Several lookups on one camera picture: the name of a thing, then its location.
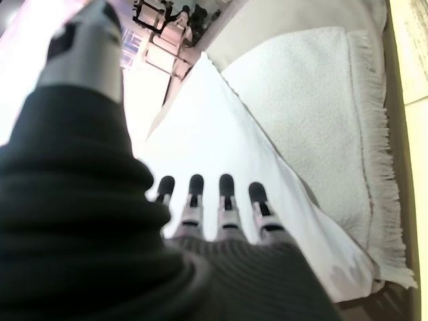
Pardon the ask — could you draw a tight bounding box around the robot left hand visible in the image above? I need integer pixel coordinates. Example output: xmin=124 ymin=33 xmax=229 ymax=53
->
xmin=0 ymin=0 xmax=342 ymax=321

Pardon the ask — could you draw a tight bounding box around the white duvet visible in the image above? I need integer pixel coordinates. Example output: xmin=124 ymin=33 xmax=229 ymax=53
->
xmin=146 ymin=51 xmax=381 ymax=298

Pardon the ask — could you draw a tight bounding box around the beige fleece bed throw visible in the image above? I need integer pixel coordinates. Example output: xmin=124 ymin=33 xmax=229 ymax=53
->
xmin=205 ymin=0 xmax=419 ymax=290

